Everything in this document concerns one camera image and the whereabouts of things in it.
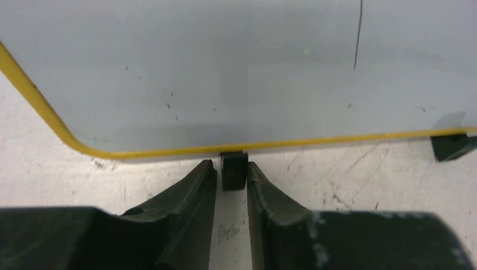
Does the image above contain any black whiteboard support block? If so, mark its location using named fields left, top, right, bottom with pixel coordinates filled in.
left=220, top=151, right=248, bottom=192
left=430, top=134, right=476, bottom=162

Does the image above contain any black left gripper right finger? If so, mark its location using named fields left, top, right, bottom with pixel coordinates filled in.
left=246, top=162, right=474, bottom=269

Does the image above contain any yellow-framed whiteboard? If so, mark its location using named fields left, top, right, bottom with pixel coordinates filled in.
left=1, top=1, right=476, bottom=159

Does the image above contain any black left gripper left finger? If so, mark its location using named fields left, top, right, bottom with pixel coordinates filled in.
left=1, top=160, right=217, bottom=269

